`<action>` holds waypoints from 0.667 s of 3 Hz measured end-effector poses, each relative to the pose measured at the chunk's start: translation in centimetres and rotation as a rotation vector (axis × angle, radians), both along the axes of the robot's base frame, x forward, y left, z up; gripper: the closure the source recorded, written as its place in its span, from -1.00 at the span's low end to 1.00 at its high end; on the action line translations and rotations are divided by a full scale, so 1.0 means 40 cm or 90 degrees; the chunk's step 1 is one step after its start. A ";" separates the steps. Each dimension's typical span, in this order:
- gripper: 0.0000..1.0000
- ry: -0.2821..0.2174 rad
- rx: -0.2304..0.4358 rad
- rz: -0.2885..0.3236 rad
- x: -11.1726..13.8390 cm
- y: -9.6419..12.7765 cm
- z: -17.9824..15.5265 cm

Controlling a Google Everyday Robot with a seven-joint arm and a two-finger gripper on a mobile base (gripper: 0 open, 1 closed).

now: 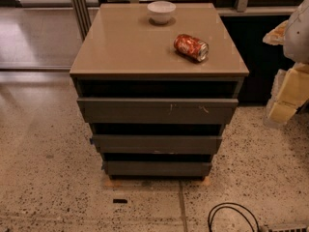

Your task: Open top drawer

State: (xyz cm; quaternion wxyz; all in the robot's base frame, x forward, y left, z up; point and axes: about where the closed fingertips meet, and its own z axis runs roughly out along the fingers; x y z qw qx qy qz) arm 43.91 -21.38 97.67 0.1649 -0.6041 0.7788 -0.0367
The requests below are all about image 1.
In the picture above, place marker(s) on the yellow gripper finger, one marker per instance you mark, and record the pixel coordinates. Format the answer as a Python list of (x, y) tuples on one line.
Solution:
[(276, 35), (290, 91)]

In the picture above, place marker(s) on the grey top drawer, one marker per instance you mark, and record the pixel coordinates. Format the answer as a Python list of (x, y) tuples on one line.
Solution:
[(157, 111)]

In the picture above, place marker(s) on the grey drawer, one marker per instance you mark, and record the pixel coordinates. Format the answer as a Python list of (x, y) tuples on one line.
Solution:
[(157, 168), (157, 144), (157, 111)]

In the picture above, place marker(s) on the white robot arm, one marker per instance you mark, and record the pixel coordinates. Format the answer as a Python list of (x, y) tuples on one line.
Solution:
[(296, 41)]

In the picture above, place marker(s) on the grey drawer cabinet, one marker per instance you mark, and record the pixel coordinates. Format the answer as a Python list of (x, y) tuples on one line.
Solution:
[(126, 55)]

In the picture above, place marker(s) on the grey bottom drawer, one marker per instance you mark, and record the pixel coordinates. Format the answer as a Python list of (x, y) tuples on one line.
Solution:
[(157, 168)]

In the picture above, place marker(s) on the grey middle drawer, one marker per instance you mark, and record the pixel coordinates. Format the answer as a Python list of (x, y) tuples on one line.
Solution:
[(157, 144)]

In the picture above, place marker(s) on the red soda can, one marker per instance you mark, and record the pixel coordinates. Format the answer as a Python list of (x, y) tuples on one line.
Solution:
[(191, 47)]

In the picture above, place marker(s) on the white ceramic bowl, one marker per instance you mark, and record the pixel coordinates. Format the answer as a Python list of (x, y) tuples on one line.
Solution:
[(160, 12)]

